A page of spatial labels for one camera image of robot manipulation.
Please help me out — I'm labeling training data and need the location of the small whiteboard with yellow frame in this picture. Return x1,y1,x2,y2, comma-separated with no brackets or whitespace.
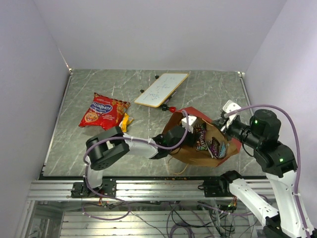
134,73,189,108

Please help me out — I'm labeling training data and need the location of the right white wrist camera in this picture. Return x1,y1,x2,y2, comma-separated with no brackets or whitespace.
220,100,241,132

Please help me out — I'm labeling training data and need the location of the red brown paper bag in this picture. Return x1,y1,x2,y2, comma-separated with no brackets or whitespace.
170,107,242,168

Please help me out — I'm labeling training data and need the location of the purple m&m's packet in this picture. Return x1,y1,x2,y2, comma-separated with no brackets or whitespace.
206,137,229,159

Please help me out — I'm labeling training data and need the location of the brown m&m's candy packet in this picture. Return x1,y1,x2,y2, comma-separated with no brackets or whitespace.
194,123,207,151

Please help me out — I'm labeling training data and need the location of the aluminium mounting rail frame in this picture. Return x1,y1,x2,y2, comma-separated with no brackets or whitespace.
18,177,264,238

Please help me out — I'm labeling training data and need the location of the red cookie snack bag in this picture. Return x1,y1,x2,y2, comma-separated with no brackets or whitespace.
79,93,131,130

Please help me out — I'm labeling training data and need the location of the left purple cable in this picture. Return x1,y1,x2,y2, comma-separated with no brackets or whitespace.
82,110,190,221

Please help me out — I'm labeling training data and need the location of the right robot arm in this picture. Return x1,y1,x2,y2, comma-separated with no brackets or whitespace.
212,109,317,238

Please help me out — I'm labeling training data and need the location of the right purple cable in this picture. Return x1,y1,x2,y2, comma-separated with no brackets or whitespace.
223,104,312,238

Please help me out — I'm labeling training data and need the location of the purple cable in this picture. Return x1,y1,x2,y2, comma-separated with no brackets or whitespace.
223,104,312,238
82,110,190,221

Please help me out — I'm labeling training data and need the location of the yellow candy packet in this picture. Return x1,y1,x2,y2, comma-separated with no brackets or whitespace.
119,113,134,132

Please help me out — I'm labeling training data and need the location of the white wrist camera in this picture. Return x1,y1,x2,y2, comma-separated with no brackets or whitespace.
181,115,197,133
220,100,241,132

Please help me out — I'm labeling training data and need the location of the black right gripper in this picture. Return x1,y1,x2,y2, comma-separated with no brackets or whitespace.
211,115,262,148

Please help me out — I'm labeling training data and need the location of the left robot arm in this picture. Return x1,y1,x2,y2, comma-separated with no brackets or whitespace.
83,125,195,197

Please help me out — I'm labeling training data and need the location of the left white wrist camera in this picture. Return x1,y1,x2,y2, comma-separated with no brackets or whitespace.
181,115,197,133

